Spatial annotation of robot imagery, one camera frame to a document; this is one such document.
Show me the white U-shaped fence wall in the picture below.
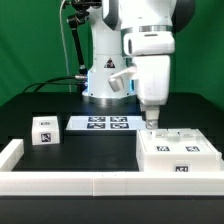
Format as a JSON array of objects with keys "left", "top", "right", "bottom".
[{"left": 0, "top": 139, "right": 224, "bottom": 196}]

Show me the black cable bundle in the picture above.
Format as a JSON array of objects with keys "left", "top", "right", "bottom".
[{"left": 22, "top": 75, "right": 88, "bottom": 94}]

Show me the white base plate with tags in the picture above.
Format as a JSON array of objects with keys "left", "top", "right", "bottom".
[{"left": 66, "top": 116, "right": 146, "bottom": 131}]

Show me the white cabinet door panel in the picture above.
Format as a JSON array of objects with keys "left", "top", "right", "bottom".
[
  {"left": 169, "top": 129, "right": 218, "bottom": 154},
  {"left": 139, "top": 129, "right": 175, "bottom": 154}
]

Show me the small white cabinet top block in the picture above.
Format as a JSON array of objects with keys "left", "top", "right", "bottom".
[{"left": 31, "top": 116, "right": 60, "bottom": 145}]

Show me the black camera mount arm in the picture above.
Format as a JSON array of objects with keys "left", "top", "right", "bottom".
[{"left": 67, "top": 0, "right": 102, "bottom": 77}]

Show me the white cabinet body box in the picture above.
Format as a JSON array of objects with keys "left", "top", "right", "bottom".
[{"left": 136, "top": 130, "right": 222, "bottom": 172}]

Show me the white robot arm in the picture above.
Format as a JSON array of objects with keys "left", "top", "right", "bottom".
[{"left": 84, "top": 0, "right": 196, "bottom": 129}]

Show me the grey hanging cable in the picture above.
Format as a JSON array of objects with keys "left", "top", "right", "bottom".
[{"left": 58, "top": 0, "right": 73, "bottom": 93}]

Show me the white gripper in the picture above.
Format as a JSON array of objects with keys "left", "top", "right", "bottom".
[{"left": 123, "top": 31, "right": 175, "bottom": 129}]

